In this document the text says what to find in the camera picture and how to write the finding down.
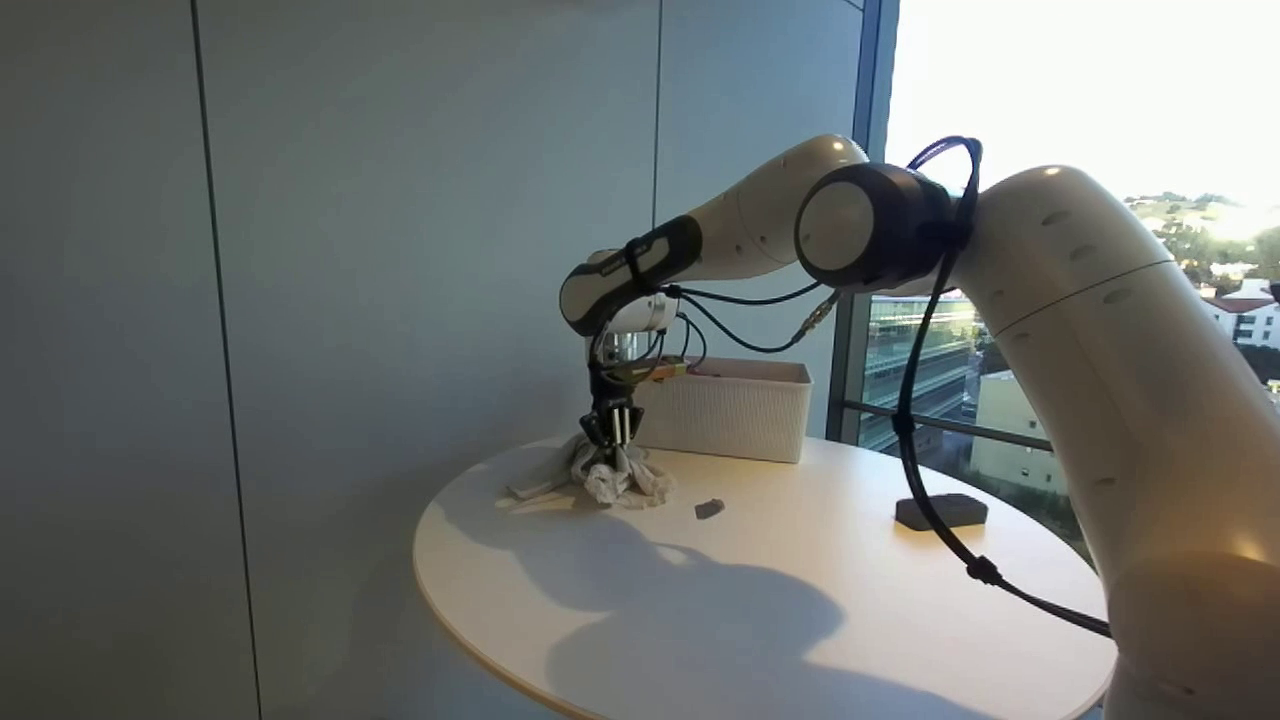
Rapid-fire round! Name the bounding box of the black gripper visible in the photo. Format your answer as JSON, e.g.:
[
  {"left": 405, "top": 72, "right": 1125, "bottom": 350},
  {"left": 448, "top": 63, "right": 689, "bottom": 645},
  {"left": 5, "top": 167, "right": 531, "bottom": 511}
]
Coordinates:
[{"left": 577, "top": 358, "right": 656, "bottom": 478}]

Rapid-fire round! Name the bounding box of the white terry towel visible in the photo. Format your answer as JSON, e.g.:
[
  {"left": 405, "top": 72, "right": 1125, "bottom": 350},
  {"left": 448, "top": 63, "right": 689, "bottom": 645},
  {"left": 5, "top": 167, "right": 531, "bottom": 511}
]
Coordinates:
[{"left": 503, "top": 438, "right": 673, "bottom": 511}]

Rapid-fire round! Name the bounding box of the black rectangular block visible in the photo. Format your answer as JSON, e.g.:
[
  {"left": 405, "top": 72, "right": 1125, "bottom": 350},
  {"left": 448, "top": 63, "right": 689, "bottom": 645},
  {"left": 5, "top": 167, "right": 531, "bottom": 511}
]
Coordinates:
[{"left": 893, "top": 489, "right": 991, "bottom": 538}]

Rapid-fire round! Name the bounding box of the dark window railing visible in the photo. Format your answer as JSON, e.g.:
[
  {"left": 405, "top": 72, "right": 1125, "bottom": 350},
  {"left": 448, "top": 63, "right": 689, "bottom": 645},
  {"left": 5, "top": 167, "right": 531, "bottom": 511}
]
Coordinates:
[{"left": 834, "top": 398, "right": 1078, "bottom": 466}]

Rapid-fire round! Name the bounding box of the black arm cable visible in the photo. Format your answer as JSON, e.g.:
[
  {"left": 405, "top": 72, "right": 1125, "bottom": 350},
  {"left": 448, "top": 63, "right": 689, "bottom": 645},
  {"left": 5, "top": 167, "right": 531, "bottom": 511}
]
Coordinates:
[{"left": 656, "top": 134, "right": 1115, "bottom": 640}]

